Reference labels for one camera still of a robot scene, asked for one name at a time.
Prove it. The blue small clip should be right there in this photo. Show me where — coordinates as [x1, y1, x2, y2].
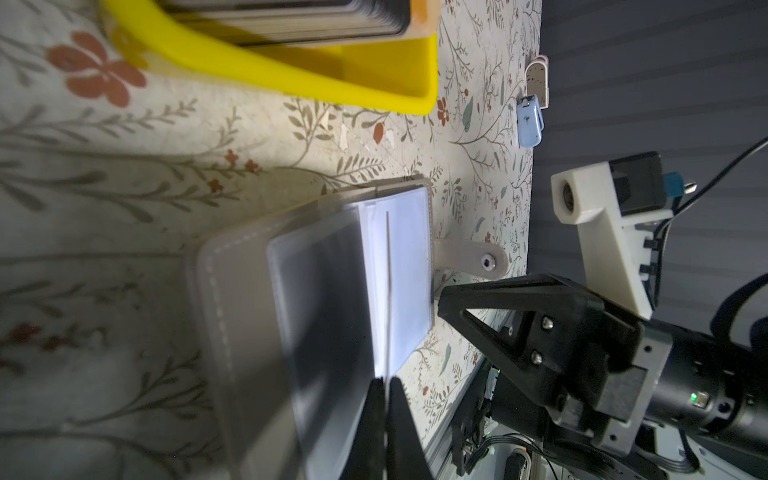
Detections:
[516, 95, 544, 148]

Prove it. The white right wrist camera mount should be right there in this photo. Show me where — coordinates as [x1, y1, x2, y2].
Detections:
[550, 151, 672, 320]

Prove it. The pink white small clip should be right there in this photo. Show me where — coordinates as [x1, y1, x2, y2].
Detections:
[525, 55, 550, 110]

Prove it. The yellow plastic tray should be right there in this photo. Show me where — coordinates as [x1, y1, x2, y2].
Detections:
[99, 1, 439, 115]

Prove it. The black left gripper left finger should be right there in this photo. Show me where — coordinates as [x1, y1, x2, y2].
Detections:
[339, 378, 386, 480]

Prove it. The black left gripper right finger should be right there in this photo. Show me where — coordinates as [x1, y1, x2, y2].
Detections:
[386, 377, 433, 480]

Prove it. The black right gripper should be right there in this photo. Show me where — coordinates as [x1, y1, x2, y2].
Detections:
[437, 274, 767, 458]

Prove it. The black right camera cable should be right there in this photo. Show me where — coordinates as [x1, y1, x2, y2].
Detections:
[650, 134, 768, 313]

